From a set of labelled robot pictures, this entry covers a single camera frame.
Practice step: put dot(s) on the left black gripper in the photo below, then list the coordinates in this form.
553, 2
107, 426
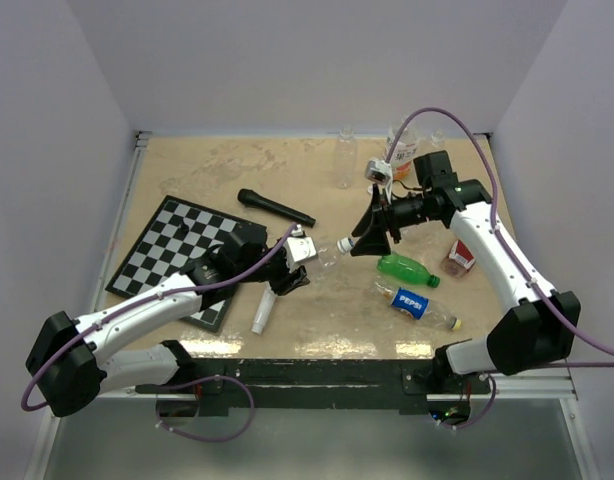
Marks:
289, 280

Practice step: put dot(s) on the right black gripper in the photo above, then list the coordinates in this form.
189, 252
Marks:
376, 241

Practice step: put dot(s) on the white cap of bottle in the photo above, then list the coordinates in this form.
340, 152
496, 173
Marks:
345, 245

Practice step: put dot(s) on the white label tea bottle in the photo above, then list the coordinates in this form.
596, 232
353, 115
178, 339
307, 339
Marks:
406, 148

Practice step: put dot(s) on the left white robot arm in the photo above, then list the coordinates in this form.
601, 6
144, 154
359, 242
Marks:
74, 360

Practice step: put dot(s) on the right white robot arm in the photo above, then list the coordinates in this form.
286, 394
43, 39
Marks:
534, 330

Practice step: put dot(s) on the green plastic bottle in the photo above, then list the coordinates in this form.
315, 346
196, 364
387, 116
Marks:
407, 270

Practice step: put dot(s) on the Pepsi label clear bottle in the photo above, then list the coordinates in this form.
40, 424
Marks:
420, 309

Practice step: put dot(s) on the red label tea bottle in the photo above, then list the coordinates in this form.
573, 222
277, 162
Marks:
459, 260

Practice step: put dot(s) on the white microphone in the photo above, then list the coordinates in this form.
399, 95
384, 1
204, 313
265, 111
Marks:
263, 312

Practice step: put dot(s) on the black microphone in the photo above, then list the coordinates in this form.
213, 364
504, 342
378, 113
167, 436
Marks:
250, 198

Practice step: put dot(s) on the black chess piece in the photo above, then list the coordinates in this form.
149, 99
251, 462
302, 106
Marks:
182, 229

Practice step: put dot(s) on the black white chessboard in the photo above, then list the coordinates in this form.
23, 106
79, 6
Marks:
158, 252

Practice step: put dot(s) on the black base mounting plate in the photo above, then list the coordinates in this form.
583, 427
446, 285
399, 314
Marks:
404, 386

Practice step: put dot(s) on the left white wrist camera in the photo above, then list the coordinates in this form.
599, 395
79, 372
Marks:
300, 247

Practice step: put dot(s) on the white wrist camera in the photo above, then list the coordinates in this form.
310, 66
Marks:
300, 247
380, 172

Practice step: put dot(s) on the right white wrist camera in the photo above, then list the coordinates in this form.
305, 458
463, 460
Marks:
380, 172

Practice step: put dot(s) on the aluminium frame rail left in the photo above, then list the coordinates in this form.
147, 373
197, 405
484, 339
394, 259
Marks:
100, 273

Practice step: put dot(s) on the aluminium frame rail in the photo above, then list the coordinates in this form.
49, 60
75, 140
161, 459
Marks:
100, 273
551, 383

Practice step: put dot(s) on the aluminium frame rail right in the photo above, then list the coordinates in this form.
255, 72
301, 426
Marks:
551, 383

